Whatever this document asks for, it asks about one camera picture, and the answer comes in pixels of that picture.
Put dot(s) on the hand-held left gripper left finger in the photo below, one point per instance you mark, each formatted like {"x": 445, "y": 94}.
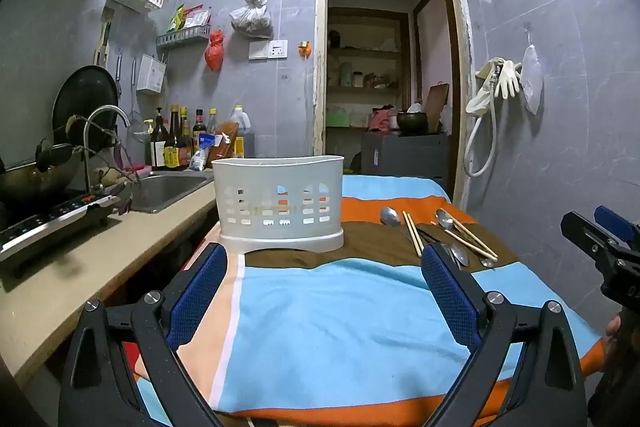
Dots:
{"x": 197, "y": 297}

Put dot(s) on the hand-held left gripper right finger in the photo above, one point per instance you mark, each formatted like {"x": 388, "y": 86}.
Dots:
{"x": 450, "y": 297}

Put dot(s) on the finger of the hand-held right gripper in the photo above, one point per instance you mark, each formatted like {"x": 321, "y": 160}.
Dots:
{"x": 612, "y": 221}
{"x": 582, "y": 232}

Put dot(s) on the wooden chopstick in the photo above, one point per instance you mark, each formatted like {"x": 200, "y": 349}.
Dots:
{"x": 470, "y": 246}
{"x": 416, "y": 234}
{"x": 475, "y": 238}

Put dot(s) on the white plastic utensil caddy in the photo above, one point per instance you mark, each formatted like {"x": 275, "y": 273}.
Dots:
{"x": 280, "y": 187}

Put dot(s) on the person's right hand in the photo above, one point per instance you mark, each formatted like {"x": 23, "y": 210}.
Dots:
{"x": 614, "y": 332}

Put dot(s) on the beige kitchen counter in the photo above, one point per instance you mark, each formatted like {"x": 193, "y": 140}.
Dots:
{"x": 100, "y": 267}

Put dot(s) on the stainless steel sink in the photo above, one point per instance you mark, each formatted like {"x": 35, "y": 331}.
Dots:
{"x": 170, "y": 192}

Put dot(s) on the striped colourful cloth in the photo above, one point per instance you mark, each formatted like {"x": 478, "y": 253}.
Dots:
{"x": 325, "y": 317}

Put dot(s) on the pink sponge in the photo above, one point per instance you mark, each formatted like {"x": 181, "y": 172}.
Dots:
{"x": 140, "y": 169}

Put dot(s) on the blue white food bag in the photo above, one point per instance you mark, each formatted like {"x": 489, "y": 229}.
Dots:
{"x": 202, "y": 152}

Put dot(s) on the grey cabinet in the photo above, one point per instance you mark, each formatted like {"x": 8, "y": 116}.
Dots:
{"x": 405, "y": 157}

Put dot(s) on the tall dark sauce bottle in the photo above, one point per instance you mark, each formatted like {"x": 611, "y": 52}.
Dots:
{"x": 173, "y": 147}

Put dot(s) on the dark pump bottle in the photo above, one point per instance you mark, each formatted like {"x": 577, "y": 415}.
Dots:
{"x": 159, "y": 147}

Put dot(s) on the yellow cap sauce bottle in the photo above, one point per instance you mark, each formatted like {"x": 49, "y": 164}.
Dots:
{"x": 186, "y": 142}

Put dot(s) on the green pump bottle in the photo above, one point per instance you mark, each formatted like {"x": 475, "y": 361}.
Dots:
{"x": 148, "y": 147}

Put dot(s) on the empty clear hanging bag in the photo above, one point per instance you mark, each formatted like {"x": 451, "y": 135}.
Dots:
{"x": 531, "y": 79}

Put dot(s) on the induction cooker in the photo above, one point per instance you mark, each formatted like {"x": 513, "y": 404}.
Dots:
{"x": 45, "y": 224}

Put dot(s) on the cream rubber glove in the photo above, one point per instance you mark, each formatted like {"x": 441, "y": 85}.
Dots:
{"x": 507, "y": 79}
{"x": 480, "y": 97}

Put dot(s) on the red label sauce bottle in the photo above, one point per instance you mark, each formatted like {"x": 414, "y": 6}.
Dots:
{"x": 199, "y": 124}

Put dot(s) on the clear yellow cap bottle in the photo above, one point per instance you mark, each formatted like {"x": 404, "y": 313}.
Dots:
{"x": 212, "y": 123}

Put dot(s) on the large oil jug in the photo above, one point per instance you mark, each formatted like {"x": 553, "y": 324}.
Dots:
{"x": 242, "y": 127}

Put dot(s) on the dark metal pot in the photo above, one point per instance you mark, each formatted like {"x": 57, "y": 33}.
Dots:
{"x": 411, "y": 123}

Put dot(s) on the hanging metal strainer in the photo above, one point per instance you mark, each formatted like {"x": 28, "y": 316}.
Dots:
{"x": 136, "y": 129}

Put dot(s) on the pink cloth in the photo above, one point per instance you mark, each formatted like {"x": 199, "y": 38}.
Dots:
{"x": 382, "y": 119}

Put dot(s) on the wooden cutting board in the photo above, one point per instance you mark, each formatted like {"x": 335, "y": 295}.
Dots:
{"x": 437, "y": 107}

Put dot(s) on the white bowl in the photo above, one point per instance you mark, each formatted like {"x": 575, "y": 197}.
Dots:
{"x": 416, "y": 108}

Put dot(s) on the metal wok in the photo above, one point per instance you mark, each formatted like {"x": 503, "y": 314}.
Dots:
{"x": 30, "y": 179}

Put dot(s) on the chrome faucet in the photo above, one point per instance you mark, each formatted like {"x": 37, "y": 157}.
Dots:
{"x": 107, "y": 109}

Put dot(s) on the green box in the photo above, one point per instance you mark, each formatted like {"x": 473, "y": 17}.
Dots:
{"x": 337, "y": 118}

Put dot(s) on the black hanging wok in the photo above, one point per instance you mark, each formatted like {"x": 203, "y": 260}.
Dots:
{"x": 85, "y": 97}

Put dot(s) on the white jar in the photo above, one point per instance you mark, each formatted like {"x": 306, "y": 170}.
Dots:
{"x": 358, "y": 78}

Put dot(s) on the hanging metal utensil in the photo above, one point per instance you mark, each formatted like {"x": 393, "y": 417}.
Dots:
{"x": 118, "y": 72}

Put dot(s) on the green jar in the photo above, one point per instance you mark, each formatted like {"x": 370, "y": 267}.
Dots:
{"x": 345, "y": 75}

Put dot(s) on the red plastic bag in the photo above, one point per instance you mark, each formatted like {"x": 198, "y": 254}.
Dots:
{"x": 215, "y": 52}

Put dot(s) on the wooden storage shelf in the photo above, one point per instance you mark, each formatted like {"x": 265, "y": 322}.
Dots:
{"x": 365, "y": 54}

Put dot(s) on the hanging wooden board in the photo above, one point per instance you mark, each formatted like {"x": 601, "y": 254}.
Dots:
{"x": 104, "y": 39}

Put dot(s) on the clear filled plastic bag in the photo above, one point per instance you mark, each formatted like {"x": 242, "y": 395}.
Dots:
{"x": 252, "y": 19}

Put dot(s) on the white wall utensil holder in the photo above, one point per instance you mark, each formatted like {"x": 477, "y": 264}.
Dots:
{"x": 150, "y": 74}

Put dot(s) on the white wall switch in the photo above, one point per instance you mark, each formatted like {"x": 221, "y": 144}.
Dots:
{"x": 258, "y": 50}

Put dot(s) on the grey wall shelf rack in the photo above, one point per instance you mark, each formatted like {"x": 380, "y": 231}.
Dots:
{"x": 182, "y": 38}

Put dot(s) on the white wall socket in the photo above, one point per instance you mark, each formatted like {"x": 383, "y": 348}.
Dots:
{"x": 278, "y": 49}

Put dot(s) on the worn door frame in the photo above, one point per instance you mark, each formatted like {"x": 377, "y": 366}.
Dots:
{"x": 320, "y": 57}

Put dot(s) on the orange wall hook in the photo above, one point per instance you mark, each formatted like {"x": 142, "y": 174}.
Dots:
{"x": 305, "y": 48}

